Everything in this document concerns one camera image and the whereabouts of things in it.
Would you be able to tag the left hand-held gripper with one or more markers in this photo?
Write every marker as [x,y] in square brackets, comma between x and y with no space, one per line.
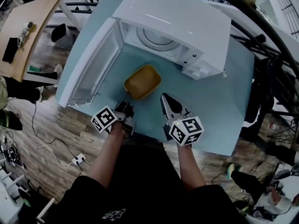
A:
[104,119]

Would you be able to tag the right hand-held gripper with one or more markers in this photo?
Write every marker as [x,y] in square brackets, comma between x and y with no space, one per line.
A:
[187,130]

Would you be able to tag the yellow plastic bowl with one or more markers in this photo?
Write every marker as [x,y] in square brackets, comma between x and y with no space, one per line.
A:
[142,83]

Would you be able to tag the white microwave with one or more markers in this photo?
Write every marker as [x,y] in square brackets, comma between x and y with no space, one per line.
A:
[175,13]

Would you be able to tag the person's left forearm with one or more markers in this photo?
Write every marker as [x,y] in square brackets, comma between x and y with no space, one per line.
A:
[105,157]

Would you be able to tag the person's right forearm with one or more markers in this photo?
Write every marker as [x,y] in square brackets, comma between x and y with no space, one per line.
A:
[189,167]

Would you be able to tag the person's black shirt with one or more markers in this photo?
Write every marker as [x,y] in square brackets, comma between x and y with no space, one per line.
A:
[144,183]

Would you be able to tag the green plastic item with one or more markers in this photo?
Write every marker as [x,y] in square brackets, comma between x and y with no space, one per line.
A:
[35,68]

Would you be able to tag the grey waste bin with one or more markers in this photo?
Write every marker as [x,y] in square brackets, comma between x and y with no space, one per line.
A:
[59,32]

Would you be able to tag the white red bottle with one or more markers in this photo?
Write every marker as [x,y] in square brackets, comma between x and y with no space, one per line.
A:
[273,126]

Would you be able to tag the black and green office chair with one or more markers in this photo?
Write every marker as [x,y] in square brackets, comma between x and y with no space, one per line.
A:
[11,123]

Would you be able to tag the black white patterned object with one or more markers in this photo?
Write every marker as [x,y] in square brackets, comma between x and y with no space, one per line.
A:
[11,155]

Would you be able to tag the white tape roll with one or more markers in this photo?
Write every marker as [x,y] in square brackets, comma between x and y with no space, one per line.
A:
[30,25]

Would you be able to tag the wooden desk white legs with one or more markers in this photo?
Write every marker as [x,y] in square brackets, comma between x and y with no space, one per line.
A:
[42,10]

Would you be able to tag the black flat pouch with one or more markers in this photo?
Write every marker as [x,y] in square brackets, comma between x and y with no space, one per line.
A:
[10,50]

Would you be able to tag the white wooden rack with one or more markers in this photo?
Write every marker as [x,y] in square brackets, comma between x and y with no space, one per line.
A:
[5,209]

